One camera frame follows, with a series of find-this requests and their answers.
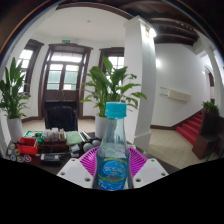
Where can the dark wooden cabinet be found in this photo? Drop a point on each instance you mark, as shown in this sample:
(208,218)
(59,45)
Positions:
(210,133)

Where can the brown box with white items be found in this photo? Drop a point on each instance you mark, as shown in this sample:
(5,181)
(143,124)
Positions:
(55,143)

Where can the black office chair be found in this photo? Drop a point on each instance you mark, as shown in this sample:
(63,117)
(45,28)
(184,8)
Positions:
(61,116)

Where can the round printed sticker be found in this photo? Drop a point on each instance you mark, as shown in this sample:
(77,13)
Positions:
(17,151)
(27,158)
(20,159)
(13,157)

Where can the black flat device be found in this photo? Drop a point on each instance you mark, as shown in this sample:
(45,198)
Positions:
(50,157)

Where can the clear blue-capped drink bottle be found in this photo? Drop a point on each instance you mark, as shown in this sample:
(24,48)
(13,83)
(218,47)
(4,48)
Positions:
(112,170)

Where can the small green bush plant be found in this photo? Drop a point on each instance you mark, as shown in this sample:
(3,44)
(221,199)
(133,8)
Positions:
(210,107)

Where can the leafy plant in white pot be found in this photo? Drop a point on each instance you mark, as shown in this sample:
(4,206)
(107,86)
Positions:
(13,96)
(111,86)

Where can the dark wooden glazed double door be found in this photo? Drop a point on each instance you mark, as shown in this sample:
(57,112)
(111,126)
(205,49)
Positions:
(65,80)

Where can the green flat box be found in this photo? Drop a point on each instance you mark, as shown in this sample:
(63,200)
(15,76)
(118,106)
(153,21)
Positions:
(33,134)

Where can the red plastic box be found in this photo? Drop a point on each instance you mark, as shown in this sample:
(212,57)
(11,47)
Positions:
(27,146)

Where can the black grey headphones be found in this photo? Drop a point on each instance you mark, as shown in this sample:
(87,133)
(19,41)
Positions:
(90,146)

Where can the white wall-mounted unit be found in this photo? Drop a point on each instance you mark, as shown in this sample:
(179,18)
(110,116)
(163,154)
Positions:
(176,94)

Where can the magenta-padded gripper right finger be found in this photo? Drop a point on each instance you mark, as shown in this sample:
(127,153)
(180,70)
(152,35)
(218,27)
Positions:
(137,156)

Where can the green exit sign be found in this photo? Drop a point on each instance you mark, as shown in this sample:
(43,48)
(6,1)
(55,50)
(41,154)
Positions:
(66,41)

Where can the dark wooden framed window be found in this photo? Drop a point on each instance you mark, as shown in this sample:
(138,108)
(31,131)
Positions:
(111,56)
(30,60)

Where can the red carpeted staircase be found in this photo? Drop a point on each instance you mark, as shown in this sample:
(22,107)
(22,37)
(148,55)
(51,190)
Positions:
(190,128)

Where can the bright pillar spotlight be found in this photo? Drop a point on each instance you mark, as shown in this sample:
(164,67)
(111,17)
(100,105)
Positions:
(152,32)

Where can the white square pillar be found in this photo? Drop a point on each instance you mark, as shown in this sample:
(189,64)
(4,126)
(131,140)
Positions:
(141,83)

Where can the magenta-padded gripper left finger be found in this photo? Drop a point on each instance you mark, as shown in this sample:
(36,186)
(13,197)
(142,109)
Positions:
(87,156)

